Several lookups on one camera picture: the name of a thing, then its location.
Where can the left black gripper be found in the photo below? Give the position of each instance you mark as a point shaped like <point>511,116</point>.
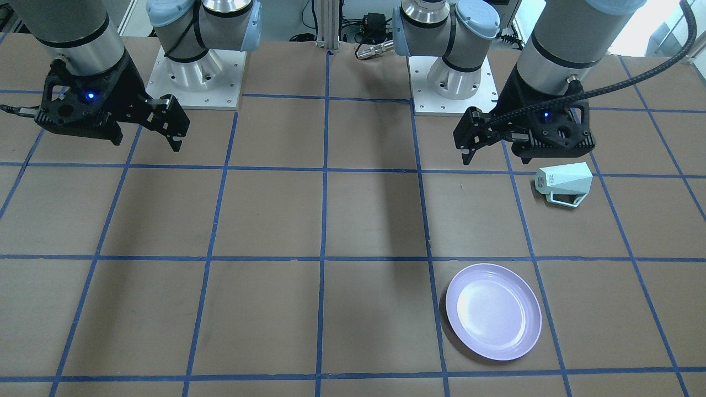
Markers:
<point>512,98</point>

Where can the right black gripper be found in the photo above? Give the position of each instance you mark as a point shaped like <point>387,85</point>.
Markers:
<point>126,88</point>

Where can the mint faceted cup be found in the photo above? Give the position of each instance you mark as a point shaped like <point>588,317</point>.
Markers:
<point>564,185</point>

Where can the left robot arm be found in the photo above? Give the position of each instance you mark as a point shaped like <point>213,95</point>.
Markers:
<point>569,39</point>

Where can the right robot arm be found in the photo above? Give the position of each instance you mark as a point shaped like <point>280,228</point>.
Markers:
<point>82,31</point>

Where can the lilac plate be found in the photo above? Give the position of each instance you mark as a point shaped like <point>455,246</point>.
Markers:
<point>493,311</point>

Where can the black power adapter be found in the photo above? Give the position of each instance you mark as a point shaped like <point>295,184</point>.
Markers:
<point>374,25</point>

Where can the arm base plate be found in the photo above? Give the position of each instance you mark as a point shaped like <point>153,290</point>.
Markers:
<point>212,83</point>
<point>441,91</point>

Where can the aluminium frame post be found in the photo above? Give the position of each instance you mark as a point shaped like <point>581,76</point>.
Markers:
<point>328,16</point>

